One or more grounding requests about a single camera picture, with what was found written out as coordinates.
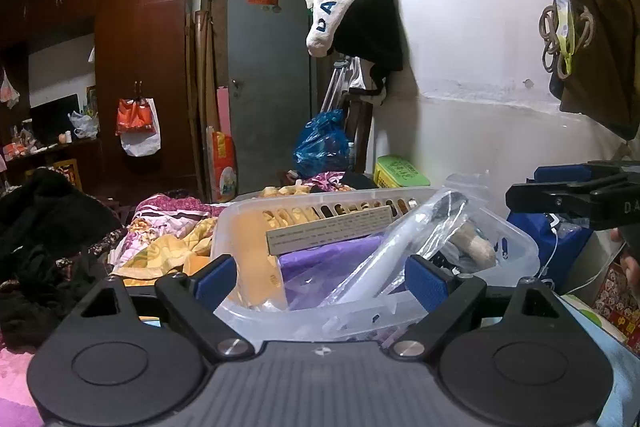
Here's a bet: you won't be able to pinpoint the red white plastic bag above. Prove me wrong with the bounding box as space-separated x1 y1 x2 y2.
116 97 162 158

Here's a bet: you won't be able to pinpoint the colourful printed sack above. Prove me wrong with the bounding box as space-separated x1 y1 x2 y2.
211 132 238 202

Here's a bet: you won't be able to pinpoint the yellow floral blanket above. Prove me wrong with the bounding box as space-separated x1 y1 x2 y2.
107 172 351 288

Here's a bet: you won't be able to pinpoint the pink floral blanket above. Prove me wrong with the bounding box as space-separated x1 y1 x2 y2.
0 342 46 427

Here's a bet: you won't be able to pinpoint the clear plastic basket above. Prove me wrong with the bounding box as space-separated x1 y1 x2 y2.
210 186 541 343

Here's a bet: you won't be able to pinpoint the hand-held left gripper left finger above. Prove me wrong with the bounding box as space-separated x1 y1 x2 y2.
72 254 253 360

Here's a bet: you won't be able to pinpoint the dark brown wardrobe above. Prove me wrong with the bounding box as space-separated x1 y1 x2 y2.
0 0 201 202

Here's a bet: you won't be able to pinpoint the yellow box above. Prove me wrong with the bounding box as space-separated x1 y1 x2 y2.
266 206 393 255

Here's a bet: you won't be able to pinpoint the grey door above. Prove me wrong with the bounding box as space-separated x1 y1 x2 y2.
226 0 313 195

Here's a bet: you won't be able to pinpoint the blue tote bag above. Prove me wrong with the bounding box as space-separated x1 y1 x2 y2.
507 209 593 293

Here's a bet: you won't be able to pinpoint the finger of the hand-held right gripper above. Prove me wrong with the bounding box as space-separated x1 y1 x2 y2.
505 179 601 218
525 161 608 185

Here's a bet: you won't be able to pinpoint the wooden planks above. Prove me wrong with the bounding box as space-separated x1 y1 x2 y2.
185 0 221 202

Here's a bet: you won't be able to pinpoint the metal tripod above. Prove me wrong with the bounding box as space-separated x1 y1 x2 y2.
320 56 363 114

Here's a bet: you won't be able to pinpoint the blue plastic bag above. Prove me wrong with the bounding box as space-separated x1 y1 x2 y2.
293 109 351 178

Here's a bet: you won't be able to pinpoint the purple tissue pack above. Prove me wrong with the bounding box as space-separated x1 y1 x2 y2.
277 234 401 313

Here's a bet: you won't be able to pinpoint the pink board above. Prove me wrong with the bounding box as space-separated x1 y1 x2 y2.
216 87 232 138

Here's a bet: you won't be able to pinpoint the pink plastic bag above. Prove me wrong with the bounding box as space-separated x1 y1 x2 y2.
0 69 21 109

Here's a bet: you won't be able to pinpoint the bagged plush hair accessories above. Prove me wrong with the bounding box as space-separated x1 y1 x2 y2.
420 174 501 273

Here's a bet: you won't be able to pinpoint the brown hanging bag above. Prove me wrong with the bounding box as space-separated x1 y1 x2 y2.
550 0 640 142

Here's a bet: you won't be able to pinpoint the black monitor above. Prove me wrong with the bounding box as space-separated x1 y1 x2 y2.
29 93 81 145

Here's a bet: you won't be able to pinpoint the white green paper bag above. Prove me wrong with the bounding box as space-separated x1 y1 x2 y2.
562 294 626 343

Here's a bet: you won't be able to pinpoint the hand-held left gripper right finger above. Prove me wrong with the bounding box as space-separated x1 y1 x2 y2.
382 254 568 360

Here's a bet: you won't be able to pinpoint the white roll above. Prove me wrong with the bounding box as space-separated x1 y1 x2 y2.
320 207 441 308

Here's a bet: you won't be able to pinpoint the red printed box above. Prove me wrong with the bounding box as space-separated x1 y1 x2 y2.
602 264 640 348

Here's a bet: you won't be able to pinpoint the pile of black clothes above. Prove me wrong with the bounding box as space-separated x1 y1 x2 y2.
0 167 131 350

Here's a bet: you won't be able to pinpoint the green box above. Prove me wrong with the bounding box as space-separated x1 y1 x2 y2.
374 155 431 188

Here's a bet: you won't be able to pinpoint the black hanging garment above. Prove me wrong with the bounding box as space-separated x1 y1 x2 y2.
332 0 405 100

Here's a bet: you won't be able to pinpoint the person's right hand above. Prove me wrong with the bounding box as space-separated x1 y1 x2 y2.
610 227 640 280

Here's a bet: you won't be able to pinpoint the coiled rope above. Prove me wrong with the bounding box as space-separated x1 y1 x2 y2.
539 4 596 80

